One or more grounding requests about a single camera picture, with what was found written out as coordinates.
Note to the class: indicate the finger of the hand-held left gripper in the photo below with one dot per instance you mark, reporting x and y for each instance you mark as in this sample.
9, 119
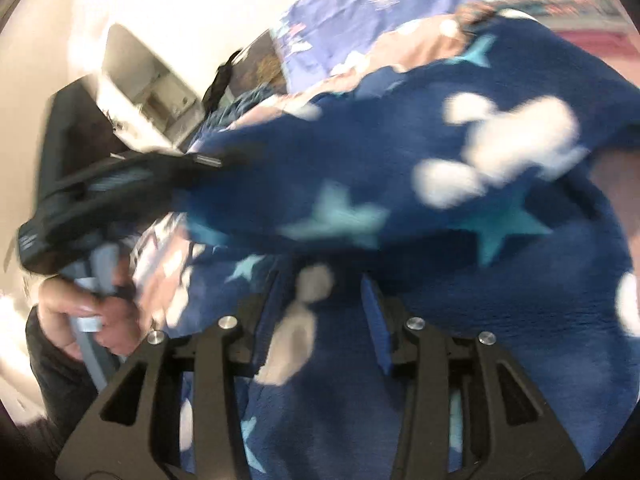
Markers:
202, 165

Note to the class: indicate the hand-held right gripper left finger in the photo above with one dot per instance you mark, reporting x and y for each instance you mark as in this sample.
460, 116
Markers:
250, 332

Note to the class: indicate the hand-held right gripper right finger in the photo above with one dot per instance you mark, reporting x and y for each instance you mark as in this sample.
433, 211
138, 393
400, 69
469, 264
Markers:
377, 330

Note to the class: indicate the blue fleece garment with stars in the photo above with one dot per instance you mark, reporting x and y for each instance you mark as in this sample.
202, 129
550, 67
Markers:
400, 210

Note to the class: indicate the person's left forearm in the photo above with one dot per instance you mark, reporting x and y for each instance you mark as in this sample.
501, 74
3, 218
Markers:
55, 375

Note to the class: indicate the person's left hand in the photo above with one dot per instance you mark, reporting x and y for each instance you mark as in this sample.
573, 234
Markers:
120, 325

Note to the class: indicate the dark blue cloth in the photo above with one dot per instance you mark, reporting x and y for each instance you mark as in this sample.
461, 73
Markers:
240, 107

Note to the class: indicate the dark panel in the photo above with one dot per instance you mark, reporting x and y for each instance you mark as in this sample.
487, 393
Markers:
67, 125

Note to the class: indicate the white framed mirror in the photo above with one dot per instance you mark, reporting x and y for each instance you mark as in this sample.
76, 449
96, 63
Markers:
145, 90

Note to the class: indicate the dark patterned bag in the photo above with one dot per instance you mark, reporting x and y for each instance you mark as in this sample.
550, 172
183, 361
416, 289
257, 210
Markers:
262, 67

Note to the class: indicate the purple patterned bed sheet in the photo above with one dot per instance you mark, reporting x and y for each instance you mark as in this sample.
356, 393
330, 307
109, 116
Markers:
340, 15

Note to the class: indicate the folded patterned cloth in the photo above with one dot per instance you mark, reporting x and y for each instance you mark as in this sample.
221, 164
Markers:
505, 2

